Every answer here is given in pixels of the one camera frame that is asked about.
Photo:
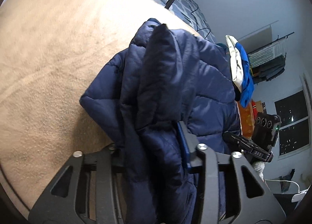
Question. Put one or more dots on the window with dark panes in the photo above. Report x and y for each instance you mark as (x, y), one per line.
(294, 130)

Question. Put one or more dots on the orange floral cloth table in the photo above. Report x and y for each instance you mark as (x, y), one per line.
(247, 117)

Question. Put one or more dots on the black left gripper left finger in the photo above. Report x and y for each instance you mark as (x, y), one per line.
(84, 190)

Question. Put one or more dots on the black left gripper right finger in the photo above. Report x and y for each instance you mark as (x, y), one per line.
(229, 189)

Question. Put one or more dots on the wall clothes drying rack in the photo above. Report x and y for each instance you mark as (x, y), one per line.
(268, 61)

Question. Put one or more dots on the tan fleece bed blanket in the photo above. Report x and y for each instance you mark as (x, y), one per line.
(51, 50)

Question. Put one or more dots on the navy blue puffer jacket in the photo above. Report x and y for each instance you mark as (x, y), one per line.
(164, 77)

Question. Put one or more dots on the bright blue folded garment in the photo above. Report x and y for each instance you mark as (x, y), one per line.
(247, 84)

